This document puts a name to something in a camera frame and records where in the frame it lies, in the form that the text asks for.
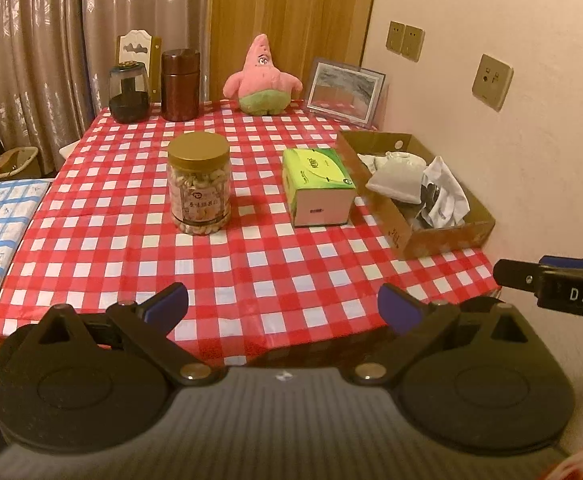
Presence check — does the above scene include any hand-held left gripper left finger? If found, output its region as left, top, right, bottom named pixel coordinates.
left=36, top=282, right=213, bottom=387

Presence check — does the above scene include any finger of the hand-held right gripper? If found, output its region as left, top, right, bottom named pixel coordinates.
left=493, top=258, right=547, bottom=292
left=539, top=255, right=583, bottom=273

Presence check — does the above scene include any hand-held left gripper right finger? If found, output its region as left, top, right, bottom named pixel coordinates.
left=354, top=284, right=538, bottom=387

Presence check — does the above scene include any brown cardboard box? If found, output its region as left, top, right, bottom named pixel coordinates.
left=336, top=130, right=496, bottom=261

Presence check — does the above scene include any white cloth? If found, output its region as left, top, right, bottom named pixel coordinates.
left=421, top=156, right=471, bottom=228

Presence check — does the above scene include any pale green cloth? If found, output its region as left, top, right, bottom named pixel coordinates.
left=365, top=151, right=428, bottom=206

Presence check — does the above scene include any nut jar with gold lid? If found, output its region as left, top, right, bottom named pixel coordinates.
left=167, top=131, right=232, bottom=235

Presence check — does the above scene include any red checked tablecloth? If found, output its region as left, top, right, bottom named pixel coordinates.
left=0, top=97, right=502, bottom=368

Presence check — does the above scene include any green tissue box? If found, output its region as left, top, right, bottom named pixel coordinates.
left=281, top=147, right=357, bottom=227

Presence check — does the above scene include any blue patterned bed sheet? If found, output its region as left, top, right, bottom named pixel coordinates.
left=0, top=180, right=52, bottom=341

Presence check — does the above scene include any tan basket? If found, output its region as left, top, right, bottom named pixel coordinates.
left=0, top=146, right=39, bottom=180

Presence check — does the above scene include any glass jar with dark contents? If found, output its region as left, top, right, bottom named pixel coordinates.
left=108, top=61, right=150, bottom=122

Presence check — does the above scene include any brown wooden canister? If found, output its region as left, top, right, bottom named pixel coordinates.
left=160, top=48, right=202, bottom=122

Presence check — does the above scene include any pink starfish plush toy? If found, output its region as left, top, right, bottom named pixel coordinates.
left=222, top=34, right=303, bottom=115

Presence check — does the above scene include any beige patterned curtain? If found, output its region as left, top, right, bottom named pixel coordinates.
left=0, top=0, right=89, bottom=176
left=81, top=0, right=214, bottom=106

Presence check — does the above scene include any wooden door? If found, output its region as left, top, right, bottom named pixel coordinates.
left=208, top=0, right=379, bottom=103

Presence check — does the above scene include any gold wall socket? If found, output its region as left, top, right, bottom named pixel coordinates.
left=473, top=53, right=514, bottom=111

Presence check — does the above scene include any clear picture frame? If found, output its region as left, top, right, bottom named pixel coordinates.
left=305, top=57, right=387, bottom=128

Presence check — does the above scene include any gold wall switch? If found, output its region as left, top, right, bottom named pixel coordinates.
left=386, top=21, right=406, bottom=53
left=402, top=25, right=425, bottom=62

